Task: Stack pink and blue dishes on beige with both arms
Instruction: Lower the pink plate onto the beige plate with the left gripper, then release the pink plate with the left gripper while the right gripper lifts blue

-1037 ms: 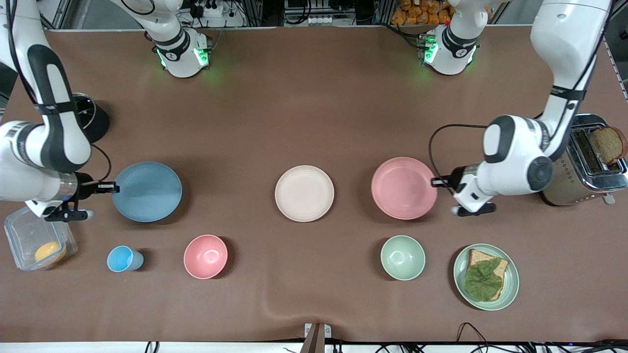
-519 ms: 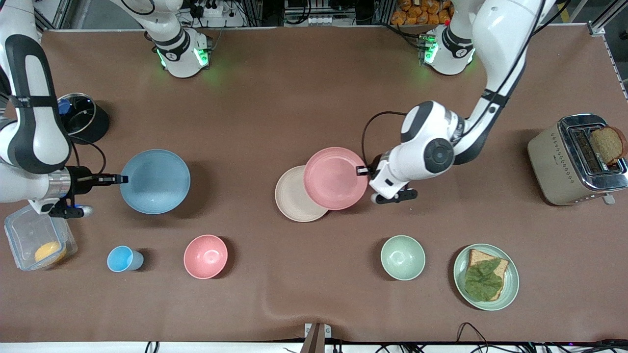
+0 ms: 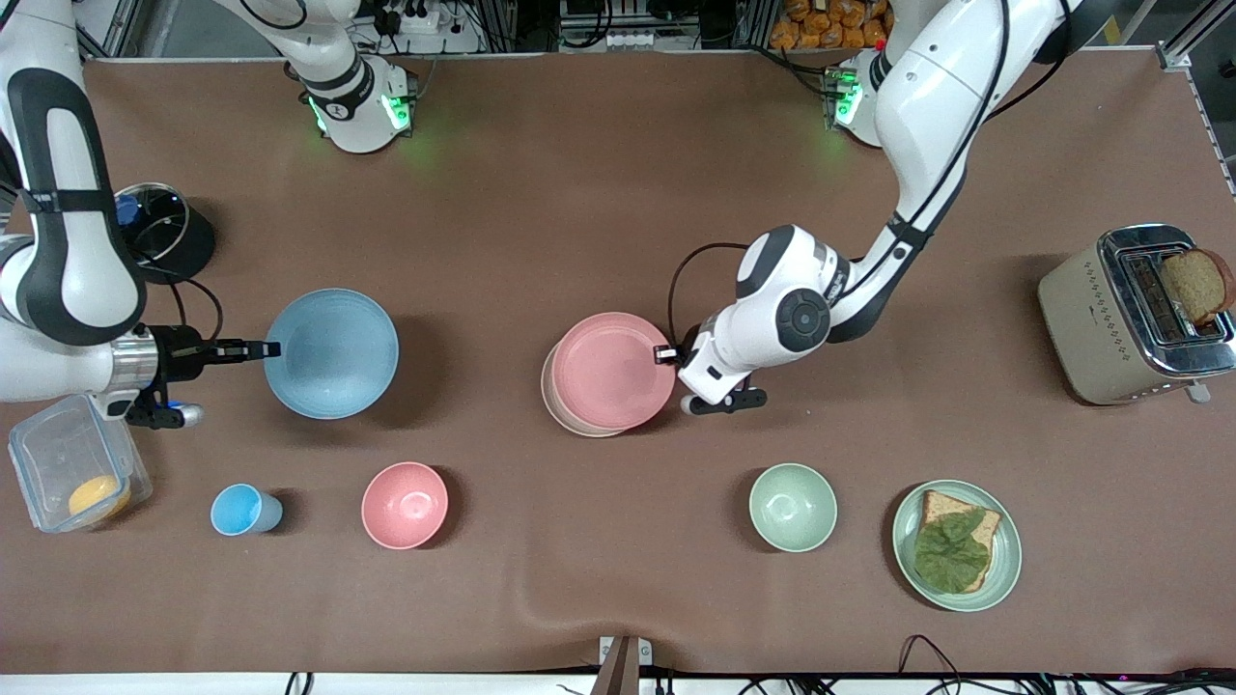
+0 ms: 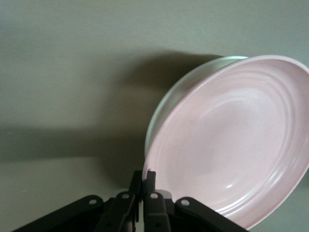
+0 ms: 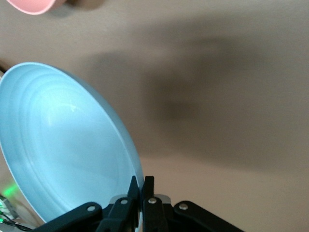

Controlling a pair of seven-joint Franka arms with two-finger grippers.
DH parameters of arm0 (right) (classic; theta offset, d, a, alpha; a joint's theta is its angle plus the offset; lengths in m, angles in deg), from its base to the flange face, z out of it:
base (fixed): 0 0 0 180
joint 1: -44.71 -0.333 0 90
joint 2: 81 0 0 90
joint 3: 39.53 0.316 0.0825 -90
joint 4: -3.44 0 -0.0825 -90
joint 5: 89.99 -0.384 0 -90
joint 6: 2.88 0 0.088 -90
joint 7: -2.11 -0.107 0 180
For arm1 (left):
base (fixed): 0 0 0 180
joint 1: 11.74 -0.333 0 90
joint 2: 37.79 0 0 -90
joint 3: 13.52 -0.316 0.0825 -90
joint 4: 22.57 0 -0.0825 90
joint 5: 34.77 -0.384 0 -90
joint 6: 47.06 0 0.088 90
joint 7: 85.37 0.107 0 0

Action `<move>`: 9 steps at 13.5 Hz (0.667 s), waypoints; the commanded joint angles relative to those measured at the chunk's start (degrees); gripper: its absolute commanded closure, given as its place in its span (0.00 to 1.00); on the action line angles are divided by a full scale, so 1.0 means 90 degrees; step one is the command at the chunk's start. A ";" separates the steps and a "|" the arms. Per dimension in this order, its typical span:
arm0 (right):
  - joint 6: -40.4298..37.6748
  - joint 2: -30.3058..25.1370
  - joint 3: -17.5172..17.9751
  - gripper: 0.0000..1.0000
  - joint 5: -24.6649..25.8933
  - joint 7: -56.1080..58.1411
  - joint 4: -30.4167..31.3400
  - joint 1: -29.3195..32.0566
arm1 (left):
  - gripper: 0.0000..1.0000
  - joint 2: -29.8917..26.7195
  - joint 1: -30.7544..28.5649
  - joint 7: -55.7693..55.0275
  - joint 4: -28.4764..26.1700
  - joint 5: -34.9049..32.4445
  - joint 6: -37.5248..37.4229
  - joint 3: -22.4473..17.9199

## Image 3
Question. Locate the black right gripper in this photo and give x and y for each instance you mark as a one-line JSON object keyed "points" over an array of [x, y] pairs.
{"points": [[178, 354]]}

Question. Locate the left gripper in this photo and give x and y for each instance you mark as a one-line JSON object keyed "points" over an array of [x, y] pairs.
{"points": [[688, 345]]}

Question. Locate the pink plate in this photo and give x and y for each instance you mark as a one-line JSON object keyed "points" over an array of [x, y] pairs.
{"points": [[608, 372]]}

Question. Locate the blue plate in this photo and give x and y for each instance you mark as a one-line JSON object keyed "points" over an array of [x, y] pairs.
{"points": [[333, 352]]}

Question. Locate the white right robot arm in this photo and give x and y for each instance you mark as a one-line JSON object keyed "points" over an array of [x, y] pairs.
{"points": [[68, 261]]}

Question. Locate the beige plate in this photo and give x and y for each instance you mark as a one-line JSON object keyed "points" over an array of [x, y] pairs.
{"points": [[548, 398]]}

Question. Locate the glass pot lid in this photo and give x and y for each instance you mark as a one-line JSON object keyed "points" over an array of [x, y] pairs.
{"points": [[159, 224]]}

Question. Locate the blue cup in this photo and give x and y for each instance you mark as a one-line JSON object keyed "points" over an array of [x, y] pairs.
{"points": [[239, 510]]}

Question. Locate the green bowl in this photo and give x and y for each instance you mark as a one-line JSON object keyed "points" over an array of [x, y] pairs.
{"points": [[793, 508]]}

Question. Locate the yellow round food piece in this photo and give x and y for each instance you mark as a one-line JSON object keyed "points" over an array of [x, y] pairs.
{"points": [[98, 497]]}

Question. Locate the clear plastic food container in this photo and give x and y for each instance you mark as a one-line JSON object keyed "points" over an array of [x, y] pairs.
{"points": [[58, 463]]}

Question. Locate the pink bowl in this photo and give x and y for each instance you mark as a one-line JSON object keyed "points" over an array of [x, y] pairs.
{"points": [[405, 505]]}

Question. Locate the white power strip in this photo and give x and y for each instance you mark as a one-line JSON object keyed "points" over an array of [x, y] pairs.
{"points": [[631, 40], [417, 21]]}

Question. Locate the green lettuce leaf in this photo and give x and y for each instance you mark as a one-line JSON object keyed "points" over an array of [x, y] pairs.
{"points": [[951, 552]]}

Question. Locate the brown bread slice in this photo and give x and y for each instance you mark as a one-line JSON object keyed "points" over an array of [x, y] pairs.
{"points": [[987, 526]]}

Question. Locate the green plate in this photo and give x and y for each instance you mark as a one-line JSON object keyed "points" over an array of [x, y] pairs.
{"points": [[1004, 565]]}

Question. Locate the beige metal toaster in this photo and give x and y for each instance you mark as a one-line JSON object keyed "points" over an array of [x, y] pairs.
{"points": [[1081, 328]]}

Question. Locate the dark toast slice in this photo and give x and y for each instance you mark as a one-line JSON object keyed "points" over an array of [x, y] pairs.
{"points": [[1197, 285]]}

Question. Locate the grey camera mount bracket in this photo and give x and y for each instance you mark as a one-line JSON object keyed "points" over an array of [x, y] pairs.
{"points": [[625, 664]]}

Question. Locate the aluminium frame profile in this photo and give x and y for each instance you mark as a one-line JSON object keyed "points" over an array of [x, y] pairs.
{"points": [[1193, 39], [106, 34]]}

